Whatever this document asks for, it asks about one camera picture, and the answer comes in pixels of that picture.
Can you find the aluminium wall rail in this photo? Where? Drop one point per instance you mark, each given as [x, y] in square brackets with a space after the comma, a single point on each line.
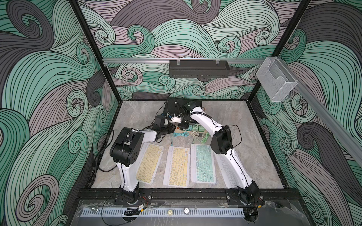
[143, 60]
[311, 89]

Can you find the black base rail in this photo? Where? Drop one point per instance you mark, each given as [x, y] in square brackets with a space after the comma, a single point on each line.
[232, 196]

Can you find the aluminium wall rail back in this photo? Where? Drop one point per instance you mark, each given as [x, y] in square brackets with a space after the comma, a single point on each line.
[143, 60]

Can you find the green keyboard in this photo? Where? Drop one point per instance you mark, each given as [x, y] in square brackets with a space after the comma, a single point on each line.
[202, 164]

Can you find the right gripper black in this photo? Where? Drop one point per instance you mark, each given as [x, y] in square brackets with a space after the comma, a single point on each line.
[183, 126]

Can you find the black wall tray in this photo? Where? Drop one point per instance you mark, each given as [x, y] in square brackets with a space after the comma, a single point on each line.
[199, 69]

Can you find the white keyboard far right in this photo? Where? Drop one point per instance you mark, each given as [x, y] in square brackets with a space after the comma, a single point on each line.
[227, 172]

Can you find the yellow keyboard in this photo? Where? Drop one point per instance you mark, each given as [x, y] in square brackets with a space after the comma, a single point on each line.
[177, 167]
[150, 158]

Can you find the clear acrylic wall holder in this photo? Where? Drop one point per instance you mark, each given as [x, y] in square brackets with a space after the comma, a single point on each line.
[276, 78]

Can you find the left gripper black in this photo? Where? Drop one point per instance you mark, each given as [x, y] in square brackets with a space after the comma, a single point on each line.
[171, 128]

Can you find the white slotted cable duct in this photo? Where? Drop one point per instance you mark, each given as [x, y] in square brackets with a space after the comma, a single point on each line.
[168, 212]

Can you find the wooden power strip green plugs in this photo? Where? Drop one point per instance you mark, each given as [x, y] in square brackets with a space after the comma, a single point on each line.
[196, 128]

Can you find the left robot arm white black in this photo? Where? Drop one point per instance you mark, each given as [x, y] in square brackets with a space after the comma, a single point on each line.
[127, 147]

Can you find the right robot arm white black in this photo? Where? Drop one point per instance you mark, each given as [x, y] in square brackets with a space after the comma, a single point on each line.
[222, 145]

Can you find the black flat box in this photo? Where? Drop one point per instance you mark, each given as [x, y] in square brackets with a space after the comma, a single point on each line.
[176, 106]

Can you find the aluminium wall rail right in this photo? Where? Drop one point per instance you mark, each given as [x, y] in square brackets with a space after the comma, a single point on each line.
[311, 89]

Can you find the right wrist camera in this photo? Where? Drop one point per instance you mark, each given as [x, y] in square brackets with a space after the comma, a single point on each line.
[176, 119]

